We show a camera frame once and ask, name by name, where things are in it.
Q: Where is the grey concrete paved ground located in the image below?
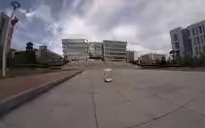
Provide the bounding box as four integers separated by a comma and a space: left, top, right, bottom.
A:
0, 60, 205, 128

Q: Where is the small white robot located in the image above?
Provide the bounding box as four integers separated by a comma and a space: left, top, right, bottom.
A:
103, 68, 113, 83

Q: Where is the grey stone kerb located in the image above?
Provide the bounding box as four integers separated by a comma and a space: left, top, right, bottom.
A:
0, 69, 85, 118

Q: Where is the row of dark trees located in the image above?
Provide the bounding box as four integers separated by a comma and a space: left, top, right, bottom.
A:
158, 49, 205, 67

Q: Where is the white layered building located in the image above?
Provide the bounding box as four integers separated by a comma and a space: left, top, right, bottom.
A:
61, 38, 128, 62

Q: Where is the grey windowed office building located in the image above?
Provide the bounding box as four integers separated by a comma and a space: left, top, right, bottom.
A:
169, 16, 205, 61

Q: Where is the low brown building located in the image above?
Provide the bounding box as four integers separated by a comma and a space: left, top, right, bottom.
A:
36, 45, 64, 66

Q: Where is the red brick pavement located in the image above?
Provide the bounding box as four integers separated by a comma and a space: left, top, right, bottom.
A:
0, 69, 82, 104

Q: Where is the dark green hedge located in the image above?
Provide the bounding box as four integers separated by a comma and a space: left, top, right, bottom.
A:
6, 49, 39, 66

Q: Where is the white pole with signs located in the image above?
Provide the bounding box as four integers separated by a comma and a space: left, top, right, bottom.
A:
1, 1, 21, 78

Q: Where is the low pale building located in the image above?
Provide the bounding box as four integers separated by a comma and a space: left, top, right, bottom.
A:
126, 50, 167, 65

